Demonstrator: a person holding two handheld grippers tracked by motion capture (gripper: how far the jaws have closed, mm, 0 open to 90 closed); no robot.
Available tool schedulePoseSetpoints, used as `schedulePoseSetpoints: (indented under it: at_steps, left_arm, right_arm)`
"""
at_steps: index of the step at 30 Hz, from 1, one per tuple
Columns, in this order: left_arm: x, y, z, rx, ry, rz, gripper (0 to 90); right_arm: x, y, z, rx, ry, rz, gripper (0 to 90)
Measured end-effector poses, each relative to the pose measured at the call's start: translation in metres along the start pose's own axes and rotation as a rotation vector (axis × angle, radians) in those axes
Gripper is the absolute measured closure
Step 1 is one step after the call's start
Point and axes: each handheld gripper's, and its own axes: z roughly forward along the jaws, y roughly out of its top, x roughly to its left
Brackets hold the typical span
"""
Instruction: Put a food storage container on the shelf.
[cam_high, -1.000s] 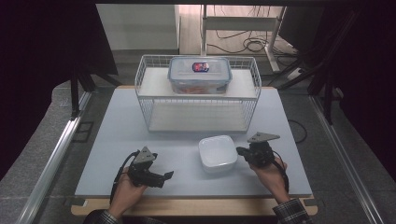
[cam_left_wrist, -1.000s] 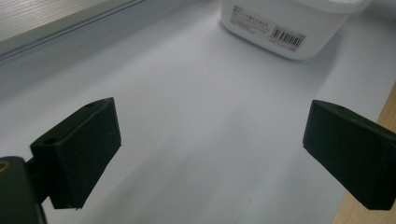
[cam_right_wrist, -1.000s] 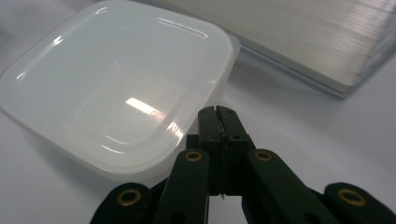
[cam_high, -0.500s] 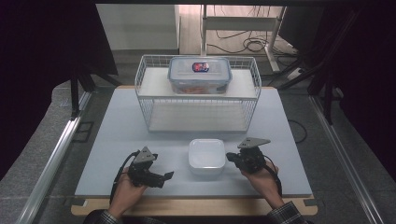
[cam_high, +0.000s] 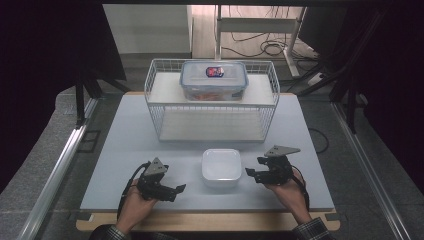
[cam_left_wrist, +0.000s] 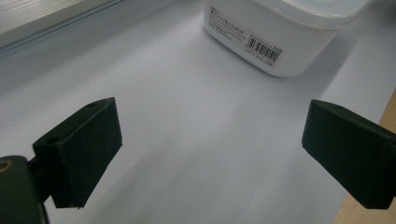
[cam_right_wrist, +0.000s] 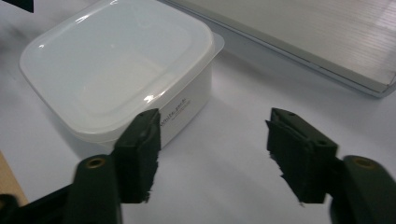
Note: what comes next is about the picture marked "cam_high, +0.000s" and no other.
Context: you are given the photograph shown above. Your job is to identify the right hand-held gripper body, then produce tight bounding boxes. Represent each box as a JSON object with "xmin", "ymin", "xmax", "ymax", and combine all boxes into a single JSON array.
[{"xmin": 256, "ymin": 144, "xmax": 302, "ymax": 186}]

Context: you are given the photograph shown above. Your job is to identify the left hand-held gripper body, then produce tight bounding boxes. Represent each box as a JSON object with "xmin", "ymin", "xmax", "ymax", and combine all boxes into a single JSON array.
[{"xmin": 137, "ymin": 157, "xmax": 170, "ymax": 202}]

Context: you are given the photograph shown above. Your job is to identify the white square plastic container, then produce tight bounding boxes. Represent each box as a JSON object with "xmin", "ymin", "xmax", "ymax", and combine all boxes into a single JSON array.
[{"xmin": 200, "ymin": 148, "xmax": 243, "ymax": 189}]

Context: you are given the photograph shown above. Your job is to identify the white wire rack shelf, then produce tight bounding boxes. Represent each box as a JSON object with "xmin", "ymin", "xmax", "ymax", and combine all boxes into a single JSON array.
[{"xmin": 143, "ymin": 58, "xmax": 281, "ymax": 144}]

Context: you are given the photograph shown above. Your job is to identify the clear food container blue lid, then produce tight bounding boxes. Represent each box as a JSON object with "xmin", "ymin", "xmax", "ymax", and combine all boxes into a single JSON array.
[{"xmin": 179, "ymin": 59, "xmax": 250, "ymax": 102}]

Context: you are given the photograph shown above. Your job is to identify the person's right hand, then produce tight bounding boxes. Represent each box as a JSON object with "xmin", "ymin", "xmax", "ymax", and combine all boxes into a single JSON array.
[{"xmin": 264, "ymin": 169, "xmax": 313, "ymax": 225}]

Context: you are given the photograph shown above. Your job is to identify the person's left hand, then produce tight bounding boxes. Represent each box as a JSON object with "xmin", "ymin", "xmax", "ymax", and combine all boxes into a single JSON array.
[{"xmin": 115, "ymin": 179, "xmax": 158, "ymax": 234}]

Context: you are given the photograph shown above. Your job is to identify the wooden table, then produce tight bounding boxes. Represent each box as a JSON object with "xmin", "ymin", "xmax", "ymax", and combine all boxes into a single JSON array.
[{"xmin": 75, "ymin": 91, "xmax": 341, "ymax": 233}]

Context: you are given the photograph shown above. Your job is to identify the light grey table mat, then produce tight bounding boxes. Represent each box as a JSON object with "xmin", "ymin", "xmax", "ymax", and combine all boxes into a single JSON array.
[{"xmin": 80, "ymin": 92, "xmax": 336, "ymax": 212}]

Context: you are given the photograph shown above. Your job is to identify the white power strip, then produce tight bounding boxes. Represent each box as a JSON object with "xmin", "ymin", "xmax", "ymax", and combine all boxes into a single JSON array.
[{"xmin": 306, "ymin": 72, "xmax": 326, "ymax": 87}]

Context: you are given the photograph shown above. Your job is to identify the black metal stand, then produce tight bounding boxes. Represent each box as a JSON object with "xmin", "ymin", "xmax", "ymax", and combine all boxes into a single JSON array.
[
  {"xmin": 295, "ymin": 9, "xmax": 392, "ymax": 135},
  {"xmin": 74, "ymin": 65, "xmax": 132, "ymax": 130}
]

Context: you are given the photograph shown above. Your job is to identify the dark monitor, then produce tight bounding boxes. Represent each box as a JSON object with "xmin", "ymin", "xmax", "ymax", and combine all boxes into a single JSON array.
[{"xmin": 297, "ymin": 6, "xmax": 348, "ymax": 58}]

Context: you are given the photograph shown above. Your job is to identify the black curtain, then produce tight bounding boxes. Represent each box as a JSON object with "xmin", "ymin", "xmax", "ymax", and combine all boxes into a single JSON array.
[
  {"xmin": 343, "ymin": 0, "xmax": 424, "ymax": 188},
  {"xmin": 0, "ymin": 0, "xmax": 128, "ymax": 195}
]

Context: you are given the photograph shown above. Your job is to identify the white cabinet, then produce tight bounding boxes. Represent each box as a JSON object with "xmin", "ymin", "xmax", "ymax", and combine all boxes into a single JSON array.
[{"xmin": 102, "ymin": 3, "xmax": 194, "ymax": 56}]

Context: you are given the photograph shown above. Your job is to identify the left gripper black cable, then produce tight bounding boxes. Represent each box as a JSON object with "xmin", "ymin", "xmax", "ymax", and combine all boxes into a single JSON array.
[{"xmin": 116, "ymin": 161, "xmax": 152, "ymax": 220}]

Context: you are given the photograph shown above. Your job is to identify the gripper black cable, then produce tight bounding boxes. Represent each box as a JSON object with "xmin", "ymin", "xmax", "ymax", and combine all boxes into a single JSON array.
[
  {"xmin": 291, "ymin": 165, "xmax": 311, "ymax": 212},
  {"xmin": 116, "ymin": 161, "xmax": 152, "ymax": 220}
]

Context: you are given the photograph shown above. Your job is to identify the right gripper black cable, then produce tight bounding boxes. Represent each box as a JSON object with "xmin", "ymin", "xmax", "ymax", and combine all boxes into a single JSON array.
[{"xmin": 291, "ymin": 165, "xmax": 311, "ymax": 212}]

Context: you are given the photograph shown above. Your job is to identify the thin black floor cable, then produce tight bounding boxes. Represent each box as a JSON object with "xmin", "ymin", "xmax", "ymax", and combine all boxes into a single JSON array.
[{"xmin": 308, "ymin": 127, "xmax": 330, "ymax": 155}]

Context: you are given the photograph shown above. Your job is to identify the aluminium rail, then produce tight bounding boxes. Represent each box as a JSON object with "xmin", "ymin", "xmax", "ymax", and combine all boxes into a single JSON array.
[
  {"xmin": 15, "ymin": 97, "xmax": 100, "ymax": 240},
  {"xmin": 331, "ymin": 101, "xmax": 413, "ymax": 240}
]

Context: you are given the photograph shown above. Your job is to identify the black floor cables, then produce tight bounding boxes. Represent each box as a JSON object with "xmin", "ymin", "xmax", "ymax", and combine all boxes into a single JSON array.
[{"xmin": 221, "ymin": 5, "xmax": 319, "ymax": 60}]

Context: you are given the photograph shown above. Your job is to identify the white desk frame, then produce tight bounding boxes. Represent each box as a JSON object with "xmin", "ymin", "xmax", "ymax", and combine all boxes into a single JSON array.
[{"xmin": 214, "ymin": 4, "xmax": 308, "ymax": 78}]

